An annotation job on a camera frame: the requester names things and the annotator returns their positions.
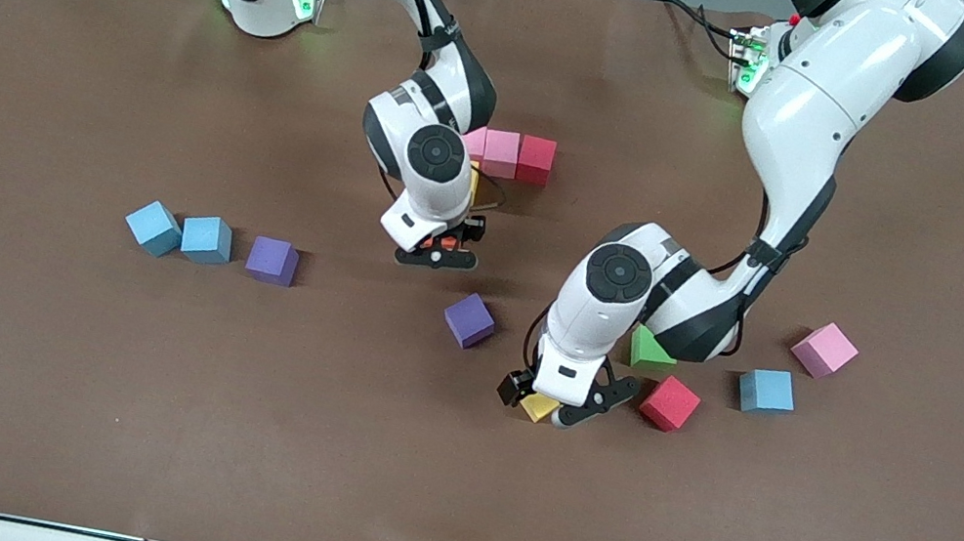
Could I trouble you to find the orange foam cube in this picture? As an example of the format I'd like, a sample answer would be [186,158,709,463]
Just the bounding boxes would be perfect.
[418,233,465,260]

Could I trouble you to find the green foam cube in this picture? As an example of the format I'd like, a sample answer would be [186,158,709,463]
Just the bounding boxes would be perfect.
[626,322,685,377]

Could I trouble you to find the blue foam cube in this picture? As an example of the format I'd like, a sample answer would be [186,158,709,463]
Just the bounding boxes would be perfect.
[118,195,189,263]
[733,362,801,421]
[178,211,237,271]

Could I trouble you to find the red foam cube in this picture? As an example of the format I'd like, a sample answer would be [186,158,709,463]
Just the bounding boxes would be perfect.
[514,133,560,189]
[635,370,705,437]

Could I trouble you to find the yellow foam cube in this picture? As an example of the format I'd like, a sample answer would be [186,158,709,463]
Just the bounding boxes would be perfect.
[457,160,483,209]
[515,390,564,428]

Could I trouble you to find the pink foam cube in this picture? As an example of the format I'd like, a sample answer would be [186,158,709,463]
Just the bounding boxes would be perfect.
[785,315,864,387]
[479,127,524,183]
[460,123,492,165]

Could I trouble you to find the purple foam cube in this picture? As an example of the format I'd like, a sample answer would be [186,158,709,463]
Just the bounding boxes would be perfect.
[242,233,304,290]
[438,287,502,354]

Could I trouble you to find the brown table mat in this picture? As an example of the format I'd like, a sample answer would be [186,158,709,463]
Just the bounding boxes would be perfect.
[0,0,964,541]

